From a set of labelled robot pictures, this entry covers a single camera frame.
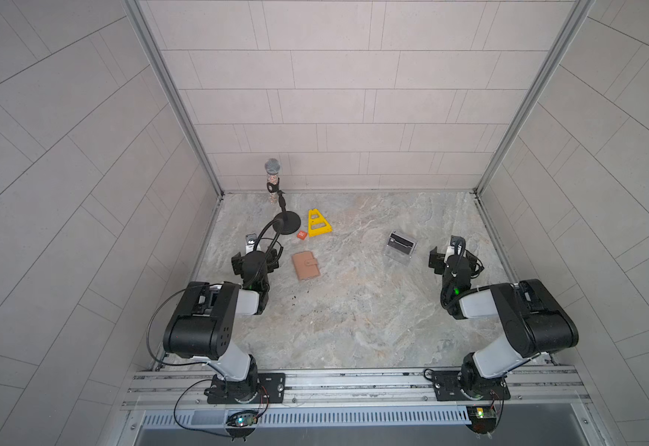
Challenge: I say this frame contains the clear acrylic card stand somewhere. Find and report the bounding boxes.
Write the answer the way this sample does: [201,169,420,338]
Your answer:
[384,230,417,265]

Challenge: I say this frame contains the right circuit board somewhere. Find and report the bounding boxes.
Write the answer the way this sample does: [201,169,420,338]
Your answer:
[466,406,498,435]

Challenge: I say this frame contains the black VIP credit card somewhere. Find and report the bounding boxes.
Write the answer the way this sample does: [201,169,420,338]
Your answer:
[388,232,417,256]

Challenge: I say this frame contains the left green circuit board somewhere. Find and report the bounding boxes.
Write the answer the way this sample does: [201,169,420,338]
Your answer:
[226,411,259,429]

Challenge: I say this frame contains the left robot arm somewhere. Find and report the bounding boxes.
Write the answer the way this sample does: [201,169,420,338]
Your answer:
[162,248,281,401]

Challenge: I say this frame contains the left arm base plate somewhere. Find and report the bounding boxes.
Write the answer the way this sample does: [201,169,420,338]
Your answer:
[204,373,287,404]

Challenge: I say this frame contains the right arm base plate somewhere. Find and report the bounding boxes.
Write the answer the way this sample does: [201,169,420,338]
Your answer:
[424,369,510,401]

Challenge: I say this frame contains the aluminium mounting rail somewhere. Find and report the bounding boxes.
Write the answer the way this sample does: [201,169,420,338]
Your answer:
[116,366,591,411]

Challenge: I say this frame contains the yellow triangular plastic block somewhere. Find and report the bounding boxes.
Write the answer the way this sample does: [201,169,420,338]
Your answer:
[307,209,332,238]

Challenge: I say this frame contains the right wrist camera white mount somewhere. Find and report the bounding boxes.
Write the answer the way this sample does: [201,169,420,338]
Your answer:
[450,235,466,256]

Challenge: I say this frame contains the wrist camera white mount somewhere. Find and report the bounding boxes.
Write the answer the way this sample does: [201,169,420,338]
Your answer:
[450,235,466,256]
[246,233,259,254]

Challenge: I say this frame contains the microphone on black stand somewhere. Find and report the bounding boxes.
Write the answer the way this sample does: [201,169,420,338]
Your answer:
[264,158,301,235]

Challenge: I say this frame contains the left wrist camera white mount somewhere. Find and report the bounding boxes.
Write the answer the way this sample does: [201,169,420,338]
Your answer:
[246,233,259,254]

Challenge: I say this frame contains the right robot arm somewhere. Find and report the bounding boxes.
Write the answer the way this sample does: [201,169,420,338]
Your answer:
[429,236,579,400]

